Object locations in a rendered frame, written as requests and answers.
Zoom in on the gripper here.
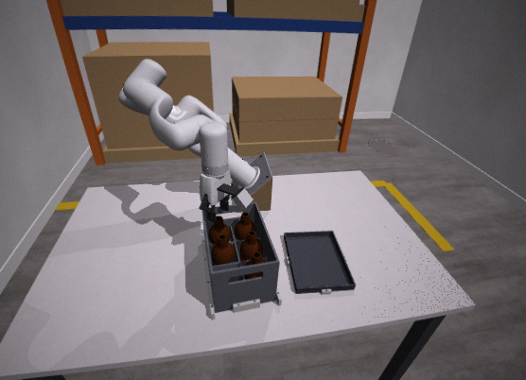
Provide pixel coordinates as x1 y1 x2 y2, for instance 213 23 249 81
199 169 233 222

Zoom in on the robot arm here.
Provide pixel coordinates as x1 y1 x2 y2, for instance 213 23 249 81
118 59 260 210

